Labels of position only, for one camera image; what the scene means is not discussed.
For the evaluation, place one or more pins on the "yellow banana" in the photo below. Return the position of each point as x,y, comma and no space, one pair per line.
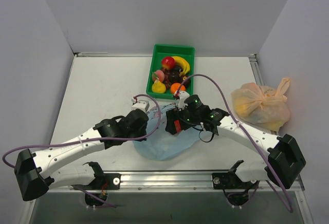
183,64

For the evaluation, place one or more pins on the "red grape bunch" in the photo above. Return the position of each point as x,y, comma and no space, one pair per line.
166,81

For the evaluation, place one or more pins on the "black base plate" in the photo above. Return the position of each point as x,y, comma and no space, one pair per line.
107,181
226,181

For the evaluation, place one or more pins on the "green plastic tray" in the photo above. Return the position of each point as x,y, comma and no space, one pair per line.
161,51

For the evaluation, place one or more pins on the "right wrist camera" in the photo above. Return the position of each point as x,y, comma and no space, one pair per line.
181,96

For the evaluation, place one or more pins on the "aluminium front rail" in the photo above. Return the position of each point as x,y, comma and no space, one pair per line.
164,180

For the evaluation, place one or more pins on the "yellow pear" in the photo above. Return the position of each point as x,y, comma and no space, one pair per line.
158,87

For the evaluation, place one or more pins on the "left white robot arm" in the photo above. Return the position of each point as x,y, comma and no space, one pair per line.
47,162

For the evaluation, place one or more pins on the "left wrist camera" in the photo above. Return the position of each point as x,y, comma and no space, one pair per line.
142,105

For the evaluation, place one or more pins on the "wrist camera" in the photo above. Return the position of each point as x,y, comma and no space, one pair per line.
142,105
181,96

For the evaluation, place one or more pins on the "orange plastic bag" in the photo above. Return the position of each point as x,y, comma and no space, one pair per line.
261,105

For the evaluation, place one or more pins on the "blue printed plastic bag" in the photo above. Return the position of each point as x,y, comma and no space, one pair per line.
161,145

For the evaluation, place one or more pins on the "dark mangosteen fruit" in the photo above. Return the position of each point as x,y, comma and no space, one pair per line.
185,81

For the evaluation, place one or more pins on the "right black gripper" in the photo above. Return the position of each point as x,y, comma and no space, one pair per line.
171,125

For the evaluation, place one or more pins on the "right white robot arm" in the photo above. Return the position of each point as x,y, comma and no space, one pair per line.
282,160

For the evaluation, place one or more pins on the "dark purple fruit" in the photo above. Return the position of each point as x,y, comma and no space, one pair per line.
174,74

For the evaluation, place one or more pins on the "red pomegranate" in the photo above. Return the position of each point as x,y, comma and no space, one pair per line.
168,63

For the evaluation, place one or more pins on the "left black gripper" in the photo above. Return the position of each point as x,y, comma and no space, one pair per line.
142,127

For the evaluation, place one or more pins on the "orange fruit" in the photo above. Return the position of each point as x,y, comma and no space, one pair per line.
174,87

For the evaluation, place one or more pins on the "red apple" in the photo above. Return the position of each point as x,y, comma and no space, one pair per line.
177,126

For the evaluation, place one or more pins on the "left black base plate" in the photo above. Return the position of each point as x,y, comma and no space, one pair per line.
107,181

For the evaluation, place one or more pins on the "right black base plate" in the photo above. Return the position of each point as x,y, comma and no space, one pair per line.
226,181

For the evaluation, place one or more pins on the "peach fruit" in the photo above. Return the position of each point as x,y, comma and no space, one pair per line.
158,75

